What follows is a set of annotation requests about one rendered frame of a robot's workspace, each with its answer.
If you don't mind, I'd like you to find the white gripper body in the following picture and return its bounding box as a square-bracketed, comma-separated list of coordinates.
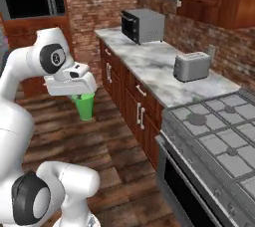
[43, 71, 99, 98]

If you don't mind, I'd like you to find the green waste bin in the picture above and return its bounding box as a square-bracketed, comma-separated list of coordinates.
[69, 92, 97, 121]

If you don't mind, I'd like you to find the wooden base cupboard door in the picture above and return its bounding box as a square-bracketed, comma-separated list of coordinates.
[100, 57, 111, 94]
[124, 89, 141, 142]
[138, 106, 161, 171]
[109, 66, 127, 114]

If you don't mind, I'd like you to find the small wooden drawer front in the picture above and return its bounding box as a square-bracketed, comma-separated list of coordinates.
[100, 39, 127, 77]

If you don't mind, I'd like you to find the tall wooden oven cabinet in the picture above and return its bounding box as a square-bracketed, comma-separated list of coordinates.
[0, 0, 75, 100]

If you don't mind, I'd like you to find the silver toaster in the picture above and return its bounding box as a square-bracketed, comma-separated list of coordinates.
[172, 51, 212, 84]

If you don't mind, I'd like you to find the grey gas hob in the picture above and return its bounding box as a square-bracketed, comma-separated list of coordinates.
[160, 87, 255, 227]

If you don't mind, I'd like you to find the black oven door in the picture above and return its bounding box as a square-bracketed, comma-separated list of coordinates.
[155, 134, 222, 227]

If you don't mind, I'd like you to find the white cupboard door handle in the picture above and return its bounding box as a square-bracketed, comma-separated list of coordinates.
[105, 62, 111, 83]
[139, 106, 146, 130]
[135, 102, 142, 126]
[108, 64, 114, 85]

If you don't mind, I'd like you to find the white large drawer handle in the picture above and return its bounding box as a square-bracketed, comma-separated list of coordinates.
[134, 84, 148, 99]

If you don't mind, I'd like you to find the built-in black wall oven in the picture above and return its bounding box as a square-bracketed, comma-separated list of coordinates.
[0, 0, 67, 22]

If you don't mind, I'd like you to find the white wall socket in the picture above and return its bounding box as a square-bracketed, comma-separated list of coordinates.
[207, 44, 217, 61]

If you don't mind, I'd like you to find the wooden wall cupboard run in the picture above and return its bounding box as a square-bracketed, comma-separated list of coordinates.
[175, 0, 255, 30]

